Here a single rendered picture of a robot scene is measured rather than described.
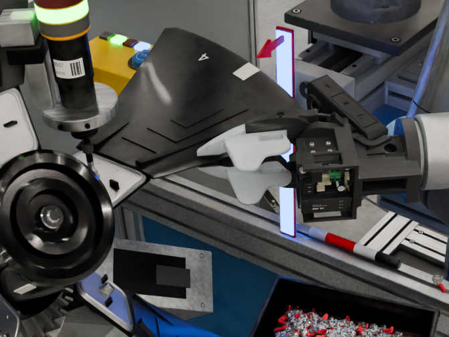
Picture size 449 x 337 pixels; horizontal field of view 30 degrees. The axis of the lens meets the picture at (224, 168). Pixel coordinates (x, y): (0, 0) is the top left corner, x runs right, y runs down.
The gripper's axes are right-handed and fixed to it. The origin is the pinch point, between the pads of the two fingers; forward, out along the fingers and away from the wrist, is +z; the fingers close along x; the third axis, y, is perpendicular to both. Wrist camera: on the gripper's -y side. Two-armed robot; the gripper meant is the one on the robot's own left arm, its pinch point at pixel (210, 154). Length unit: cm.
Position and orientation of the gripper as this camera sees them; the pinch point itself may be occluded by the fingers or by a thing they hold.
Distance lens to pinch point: 84.7
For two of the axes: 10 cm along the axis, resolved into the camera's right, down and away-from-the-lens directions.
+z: -10.0, 0.7, 0.2
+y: 0.3, 6.7, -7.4
